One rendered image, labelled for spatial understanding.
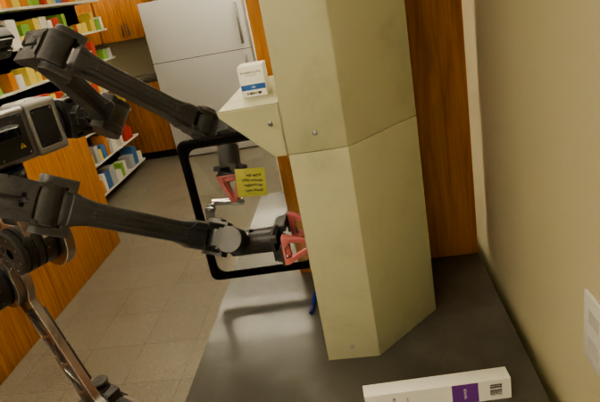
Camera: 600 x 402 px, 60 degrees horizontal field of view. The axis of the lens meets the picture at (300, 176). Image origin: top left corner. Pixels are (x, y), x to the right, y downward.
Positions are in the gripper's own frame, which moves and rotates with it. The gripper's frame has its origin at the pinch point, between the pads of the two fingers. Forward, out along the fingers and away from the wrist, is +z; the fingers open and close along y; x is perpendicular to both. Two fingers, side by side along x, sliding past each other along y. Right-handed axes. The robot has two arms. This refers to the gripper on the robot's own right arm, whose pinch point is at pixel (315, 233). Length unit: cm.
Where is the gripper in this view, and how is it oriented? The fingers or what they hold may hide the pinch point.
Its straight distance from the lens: 117.5
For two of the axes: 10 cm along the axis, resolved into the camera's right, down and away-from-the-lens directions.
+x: 1.8, 9.2, 3.3
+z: 9.8, -1.4, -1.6
